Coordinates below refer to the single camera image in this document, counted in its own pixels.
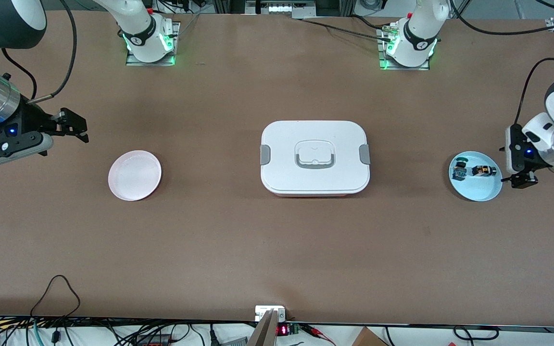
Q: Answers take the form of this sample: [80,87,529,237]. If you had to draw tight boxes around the white lunch box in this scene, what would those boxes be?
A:
[260,120,370,198]

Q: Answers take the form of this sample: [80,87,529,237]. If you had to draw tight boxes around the brown cardboard box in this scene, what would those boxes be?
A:
[352,327,389,346]

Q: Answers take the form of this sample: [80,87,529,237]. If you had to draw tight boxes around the light blue round plate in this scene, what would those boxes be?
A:
[449,151,504,202]

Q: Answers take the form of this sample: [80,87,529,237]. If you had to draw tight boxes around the pink round plate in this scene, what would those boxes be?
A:
[108,150,163,201]

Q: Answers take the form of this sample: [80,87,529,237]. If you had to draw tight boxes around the small white device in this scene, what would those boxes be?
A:
[255,306,287,321]

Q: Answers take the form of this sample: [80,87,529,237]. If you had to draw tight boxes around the aluminium profile bar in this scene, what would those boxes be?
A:
[247,309,280,346]

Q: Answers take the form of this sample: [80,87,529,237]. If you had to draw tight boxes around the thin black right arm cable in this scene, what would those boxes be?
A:
[1,47,38,100]

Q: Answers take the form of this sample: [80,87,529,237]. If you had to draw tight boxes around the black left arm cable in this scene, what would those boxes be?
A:
[515,57,554,126]

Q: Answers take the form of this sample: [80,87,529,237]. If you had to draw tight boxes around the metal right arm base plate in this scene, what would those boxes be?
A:
[126,22,181,67]

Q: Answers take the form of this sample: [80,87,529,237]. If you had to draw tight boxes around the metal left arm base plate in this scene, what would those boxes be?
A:
[377,24,431,71]

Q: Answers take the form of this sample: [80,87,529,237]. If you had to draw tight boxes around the black looped cable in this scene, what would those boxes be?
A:
[29,275,81,319]

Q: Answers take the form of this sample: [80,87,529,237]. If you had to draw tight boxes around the black oval cable loop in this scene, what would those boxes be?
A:
[453,325,500,341]

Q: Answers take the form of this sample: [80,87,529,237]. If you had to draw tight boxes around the black cable on table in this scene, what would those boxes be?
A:
[301,17,393,41]

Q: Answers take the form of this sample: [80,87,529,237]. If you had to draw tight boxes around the tangled black cable bundle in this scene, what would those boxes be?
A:
[0,315,258,346]

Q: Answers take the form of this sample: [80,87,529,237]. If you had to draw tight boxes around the red black clip wires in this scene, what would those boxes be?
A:
[301,324,338,346]

